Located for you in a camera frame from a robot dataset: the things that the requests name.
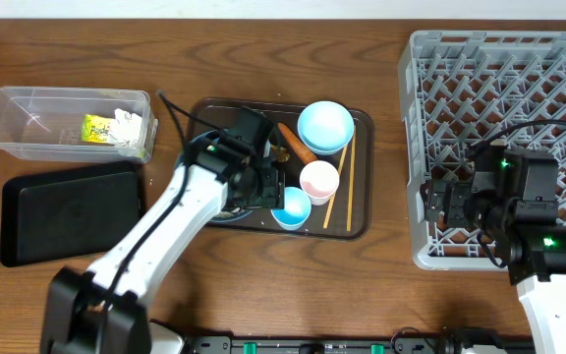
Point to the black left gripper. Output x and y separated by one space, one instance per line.
275 196

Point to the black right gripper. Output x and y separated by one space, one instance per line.
456 191

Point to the small light blue cup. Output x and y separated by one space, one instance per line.
296 209

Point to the pink plastic cup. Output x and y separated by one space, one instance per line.
318 181

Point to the wooden chopstick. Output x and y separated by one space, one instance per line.
351 182
332 198

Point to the light blue bowl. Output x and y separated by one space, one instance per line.
325 127

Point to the white tissue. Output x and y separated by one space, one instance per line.
125 128

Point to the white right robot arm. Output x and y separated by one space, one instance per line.
511 200

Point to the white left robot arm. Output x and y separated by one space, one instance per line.
104 309

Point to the grey dishwasher rack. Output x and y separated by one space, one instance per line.
459 87

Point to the black waste bin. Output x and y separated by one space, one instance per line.
57 215

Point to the clear plastic waste bin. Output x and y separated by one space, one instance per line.
44 123

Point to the brown food scrap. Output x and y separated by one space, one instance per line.
281 154

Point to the orange carrot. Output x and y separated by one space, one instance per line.
297 146

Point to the dark blue plate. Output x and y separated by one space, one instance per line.
229 161

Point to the dark brown serving tray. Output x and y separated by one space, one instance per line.
346 217

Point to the yellow green snack wrapper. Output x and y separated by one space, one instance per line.
97 129

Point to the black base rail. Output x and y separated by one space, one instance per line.
406 340

